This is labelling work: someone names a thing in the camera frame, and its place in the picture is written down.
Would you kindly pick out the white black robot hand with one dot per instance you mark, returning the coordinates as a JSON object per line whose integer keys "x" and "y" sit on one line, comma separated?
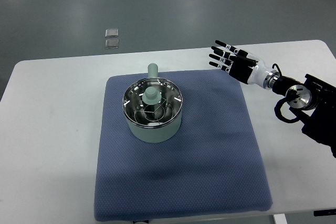
{"x": 245, "y": 67}

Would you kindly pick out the glass lid with green knob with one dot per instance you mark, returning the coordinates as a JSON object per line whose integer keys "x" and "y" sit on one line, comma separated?
{"x": 152, "y": 103}

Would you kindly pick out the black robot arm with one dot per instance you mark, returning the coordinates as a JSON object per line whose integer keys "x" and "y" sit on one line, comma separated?
{"x": 311, "y": 102}

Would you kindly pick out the pale green saucepan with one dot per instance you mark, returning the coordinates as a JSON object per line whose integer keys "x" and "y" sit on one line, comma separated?
{"x": 155, "y": 135}

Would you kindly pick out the blue woven mat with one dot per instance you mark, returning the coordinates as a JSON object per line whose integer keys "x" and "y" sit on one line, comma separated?
{"x": 212, "y": 165}

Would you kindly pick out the upper metal floor plate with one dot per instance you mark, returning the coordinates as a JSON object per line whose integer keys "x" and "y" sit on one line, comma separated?
{"x": 111, "y": 32}

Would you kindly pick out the white table leg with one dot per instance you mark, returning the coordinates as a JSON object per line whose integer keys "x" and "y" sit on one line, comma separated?
{"x": 279, "y": 219}

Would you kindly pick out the black object at table edge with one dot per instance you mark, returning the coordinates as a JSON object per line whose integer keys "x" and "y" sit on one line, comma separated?
{"x": 326, "y": 212}

